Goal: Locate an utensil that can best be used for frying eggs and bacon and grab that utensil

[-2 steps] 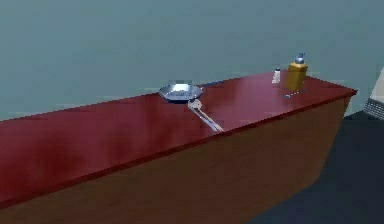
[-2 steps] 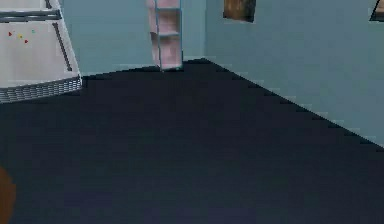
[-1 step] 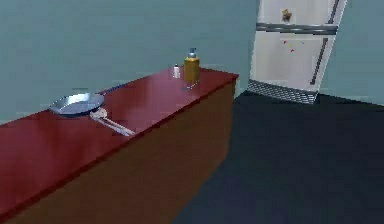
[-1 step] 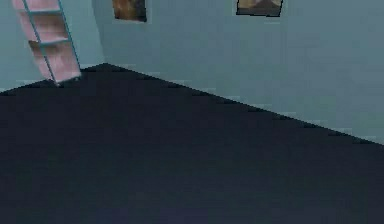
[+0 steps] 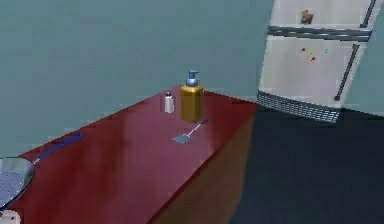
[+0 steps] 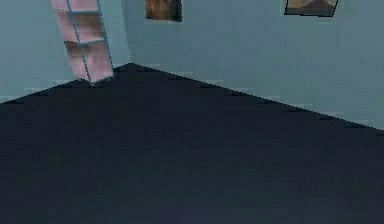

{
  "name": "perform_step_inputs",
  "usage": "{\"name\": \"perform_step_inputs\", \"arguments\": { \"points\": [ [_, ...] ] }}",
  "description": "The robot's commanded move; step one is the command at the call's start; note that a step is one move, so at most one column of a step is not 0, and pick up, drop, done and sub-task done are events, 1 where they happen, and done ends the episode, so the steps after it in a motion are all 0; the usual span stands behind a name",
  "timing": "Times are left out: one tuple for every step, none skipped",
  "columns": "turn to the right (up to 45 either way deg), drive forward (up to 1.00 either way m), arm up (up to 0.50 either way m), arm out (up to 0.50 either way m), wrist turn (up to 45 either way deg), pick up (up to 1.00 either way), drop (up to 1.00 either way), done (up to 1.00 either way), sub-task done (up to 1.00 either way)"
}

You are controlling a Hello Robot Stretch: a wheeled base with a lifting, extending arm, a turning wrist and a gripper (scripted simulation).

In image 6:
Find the tan and brown framed picture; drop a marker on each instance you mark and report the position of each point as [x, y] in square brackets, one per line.
[311, 6]

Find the brown framed wall picture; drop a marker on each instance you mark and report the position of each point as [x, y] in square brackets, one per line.
[163, 9]

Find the pink shelf with blue frame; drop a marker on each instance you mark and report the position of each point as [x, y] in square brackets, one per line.
[88, 53]

